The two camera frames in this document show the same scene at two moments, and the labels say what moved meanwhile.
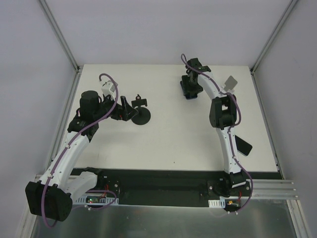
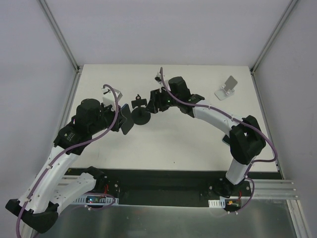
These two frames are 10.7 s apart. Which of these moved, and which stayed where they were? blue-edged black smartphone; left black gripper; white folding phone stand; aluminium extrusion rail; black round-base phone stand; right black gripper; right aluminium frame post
Moved: left black gripper; right black gripper; blue-edged black smartphone
Stayed: aluminium extrusion rail; white folding phone stand; black round-base phone stand; right aluminium frame post
